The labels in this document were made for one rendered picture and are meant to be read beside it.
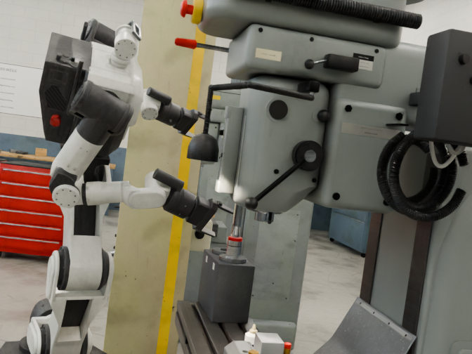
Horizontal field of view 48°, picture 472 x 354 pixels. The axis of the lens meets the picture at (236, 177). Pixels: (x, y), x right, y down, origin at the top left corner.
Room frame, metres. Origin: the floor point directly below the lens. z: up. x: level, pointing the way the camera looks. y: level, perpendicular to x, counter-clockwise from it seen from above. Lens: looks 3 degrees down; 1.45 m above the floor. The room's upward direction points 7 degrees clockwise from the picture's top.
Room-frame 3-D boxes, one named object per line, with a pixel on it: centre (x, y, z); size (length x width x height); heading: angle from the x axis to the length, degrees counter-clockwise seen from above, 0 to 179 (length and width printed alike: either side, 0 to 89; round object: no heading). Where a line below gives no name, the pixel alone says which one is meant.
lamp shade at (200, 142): (1.21, 0.08, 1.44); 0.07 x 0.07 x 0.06
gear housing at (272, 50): (1.32, -0.12, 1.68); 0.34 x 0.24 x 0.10; 103
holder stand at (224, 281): (1.74, -0.01, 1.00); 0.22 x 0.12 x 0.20; 17
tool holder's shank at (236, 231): (1.69, -0.02, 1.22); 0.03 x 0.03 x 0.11
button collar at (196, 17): (1.26, 0.14, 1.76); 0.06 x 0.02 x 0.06; 13
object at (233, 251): (1.69, -0.02, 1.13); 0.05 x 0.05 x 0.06
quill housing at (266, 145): (1.31, -0.09, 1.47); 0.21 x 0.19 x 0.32; 13
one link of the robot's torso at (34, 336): (1.89, 0.56, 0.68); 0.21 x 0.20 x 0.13; 29
